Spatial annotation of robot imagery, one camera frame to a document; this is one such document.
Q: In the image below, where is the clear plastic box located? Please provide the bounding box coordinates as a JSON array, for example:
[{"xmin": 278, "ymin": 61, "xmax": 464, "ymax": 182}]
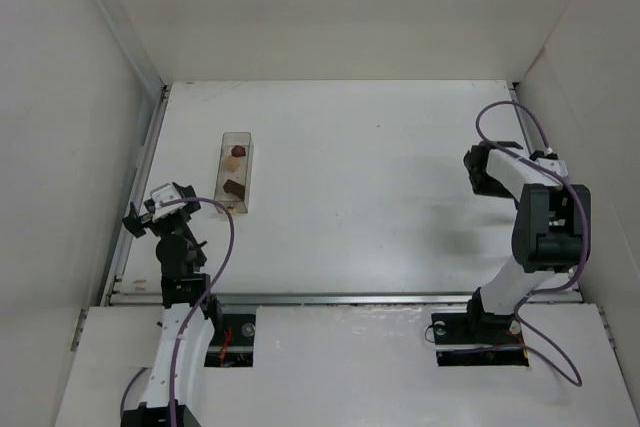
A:
[{"xmin": 214, "ymin": 132, "xmax": 254, "ymax": 214}]

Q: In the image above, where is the dark brown arch block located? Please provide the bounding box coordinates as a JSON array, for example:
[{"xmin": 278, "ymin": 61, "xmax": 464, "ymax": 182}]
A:
[{"xmin": 223, "ymin": 179, "xmax": 246, "ymax": 201}]

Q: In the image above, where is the light tan wood cube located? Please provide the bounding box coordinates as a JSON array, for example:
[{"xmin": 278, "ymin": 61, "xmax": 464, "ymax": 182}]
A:
[{"xmin": 224, "ymin": 156, "xmax": 241, "ymax": 172}]

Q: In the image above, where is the dark red wood block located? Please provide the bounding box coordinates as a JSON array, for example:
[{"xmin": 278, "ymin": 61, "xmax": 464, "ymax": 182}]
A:
[{"xmin": 231, "ymin": 145, "xmax": 246, "ymax": 158}]

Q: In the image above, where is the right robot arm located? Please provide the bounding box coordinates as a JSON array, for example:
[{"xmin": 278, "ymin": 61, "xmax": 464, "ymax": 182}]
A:
[{"xmin": 463, "ymin": 141, "xmax": 591, "ymax": 344}]

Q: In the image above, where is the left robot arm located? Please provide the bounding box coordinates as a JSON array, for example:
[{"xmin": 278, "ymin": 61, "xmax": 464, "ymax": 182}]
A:
[{"xmin": 120, "ymin": 183, "xmax": 220, "ymax": 426}]

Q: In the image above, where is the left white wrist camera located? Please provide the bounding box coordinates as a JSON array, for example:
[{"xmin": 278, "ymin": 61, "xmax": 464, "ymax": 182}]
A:
[{"xmin": 147, "ymin": 183, "xmax": 185, "ymax": 223}]

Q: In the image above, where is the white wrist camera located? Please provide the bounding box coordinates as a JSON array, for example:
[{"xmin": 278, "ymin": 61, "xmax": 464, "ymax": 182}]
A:
[
  {"xmin": 529, "ymin": 150, "xmax": 569, "ymax": 178},
  {"xmin": 147, "ymin": 183, "xmax": 185, "ymax": 223}
]

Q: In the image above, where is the aluminium right rail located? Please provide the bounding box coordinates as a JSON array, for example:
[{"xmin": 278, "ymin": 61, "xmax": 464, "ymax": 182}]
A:
[{"xmin": 507, "ymin": 82, "xmax": 543, "ymax": 154}]

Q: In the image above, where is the aluminium rail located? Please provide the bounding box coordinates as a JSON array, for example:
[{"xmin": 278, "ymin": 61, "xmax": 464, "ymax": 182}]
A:
[
  {"xmin": 96, "ymin": 85, "xmax": 171, "ymax": 307},
  {"xmin": 108, "ymin": 291, "xmax": 585, "ymax": 307},
  {"xmin": 507, "ymin": 82, "xmax": 543, "ymax": 154}
]

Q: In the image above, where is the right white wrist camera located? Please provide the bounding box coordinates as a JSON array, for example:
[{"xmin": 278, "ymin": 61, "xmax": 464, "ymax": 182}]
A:
[{"xmin": 529, "ymin": 150, "xmax": 569, "ymax": 178}]

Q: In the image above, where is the aluminium front rail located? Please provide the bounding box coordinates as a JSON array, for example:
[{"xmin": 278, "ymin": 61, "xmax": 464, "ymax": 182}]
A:
[{"xmin": 108, "ymin": 291, "xmax": 585, "ymax": 307}]

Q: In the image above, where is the aluminium left rail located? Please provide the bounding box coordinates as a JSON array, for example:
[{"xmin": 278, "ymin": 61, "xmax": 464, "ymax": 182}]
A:
[{"xmin": 96, "ymin": 85, "xmax": 171, "ymax": 307}]

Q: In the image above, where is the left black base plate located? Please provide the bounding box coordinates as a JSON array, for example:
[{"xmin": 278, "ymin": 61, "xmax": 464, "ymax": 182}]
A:
[{"xmin": 205, "ymin": 311, "xmax": 256, "ymax": 368}]

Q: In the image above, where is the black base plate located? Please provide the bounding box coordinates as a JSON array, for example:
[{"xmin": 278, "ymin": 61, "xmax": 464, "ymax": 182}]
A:
[
  {"xmin": 205, "ymin": 311, "xmax": 256, "ymax": 368},
  {"xmin": 430, "ymin": 311, "xmax": 529, "ymax": 367}
]

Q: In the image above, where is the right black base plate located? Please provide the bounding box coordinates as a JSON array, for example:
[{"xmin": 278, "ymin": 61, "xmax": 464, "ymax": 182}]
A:
[{"xmin": 430, "ymin": 311, "xmax": 529, "ymax": 367}]

